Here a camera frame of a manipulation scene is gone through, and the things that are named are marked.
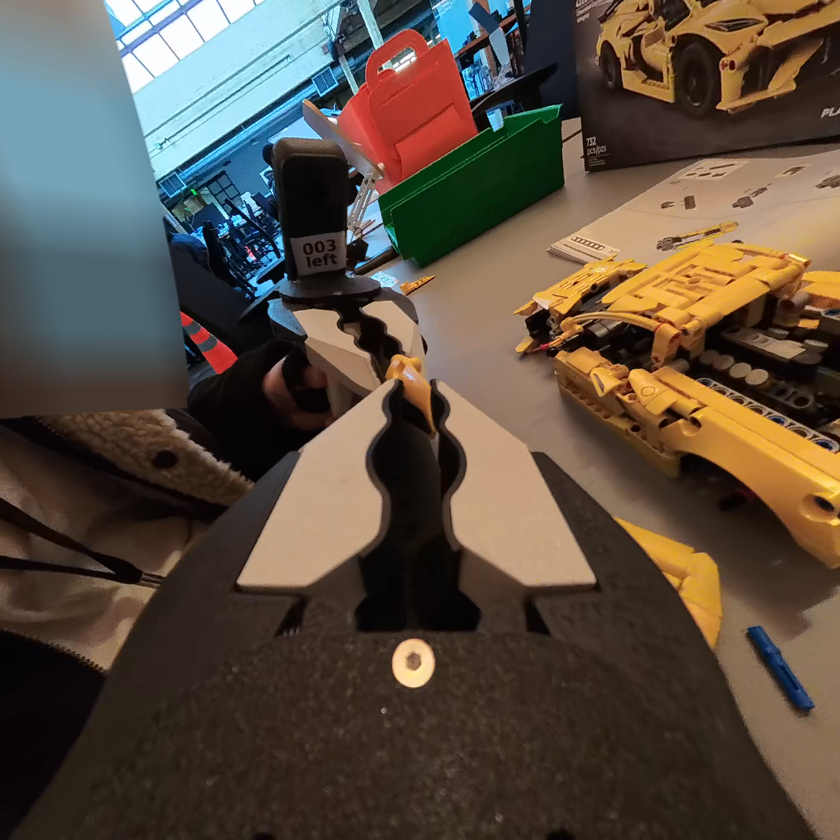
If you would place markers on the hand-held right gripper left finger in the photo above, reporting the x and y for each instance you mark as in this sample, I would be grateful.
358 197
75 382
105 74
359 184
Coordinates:
315 518

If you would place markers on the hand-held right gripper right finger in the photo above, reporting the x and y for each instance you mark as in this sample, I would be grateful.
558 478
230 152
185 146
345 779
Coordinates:
518 518

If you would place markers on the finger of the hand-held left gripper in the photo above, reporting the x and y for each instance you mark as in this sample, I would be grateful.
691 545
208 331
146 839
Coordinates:
400 328
328 341

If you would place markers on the yellow brick door panel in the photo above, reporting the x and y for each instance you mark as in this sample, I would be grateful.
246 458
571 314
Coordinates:
417 394

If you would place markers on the yellow brick car model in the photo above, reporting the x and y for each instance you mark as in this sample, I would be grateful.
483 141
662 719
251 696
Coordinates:
689 289

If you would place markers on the person's left forearm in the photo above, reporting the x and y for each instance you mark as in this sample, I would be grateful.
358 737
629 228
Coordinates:
223 407

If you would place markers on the grey desk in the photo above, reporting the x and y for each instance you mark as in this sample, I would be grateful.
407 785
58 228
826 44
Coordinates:
512 367

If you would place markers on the person's left hand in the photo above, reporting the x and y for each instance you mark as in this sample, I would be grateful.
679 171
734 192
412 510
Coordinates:
274 387

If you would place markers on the wooden document stand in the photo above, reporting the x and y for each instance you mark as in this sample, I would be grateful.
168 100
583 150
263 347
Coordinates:
328 128

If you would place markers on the orange striped traffic cone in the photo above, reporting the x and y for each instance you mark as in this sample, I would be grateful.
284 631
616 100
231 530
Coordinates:
207 344

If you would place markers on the red plastic carry case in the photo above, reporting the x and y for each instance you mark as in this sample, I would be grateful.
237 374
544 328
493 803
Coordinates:
420 111

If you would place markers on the green storage bin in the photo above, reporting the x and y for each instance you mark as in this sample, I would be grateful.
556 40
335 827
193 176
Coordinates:
472 197

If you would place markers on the yellow brick rear subassembly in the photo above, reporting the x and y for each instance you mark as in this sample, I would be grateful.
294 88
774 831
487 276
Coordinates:
689 577

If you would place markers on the open instruction booklet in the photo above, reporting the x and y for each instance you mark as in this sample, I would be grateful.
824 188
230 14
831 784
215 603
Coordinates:
656 210

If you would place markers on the blue brick pin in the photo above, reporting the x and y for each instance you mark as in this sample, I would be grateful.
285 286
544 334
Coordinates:
778 663

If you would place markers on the dark toy car set box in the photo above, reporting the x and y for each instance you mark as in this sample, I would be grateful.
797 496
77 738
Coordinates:
623 131

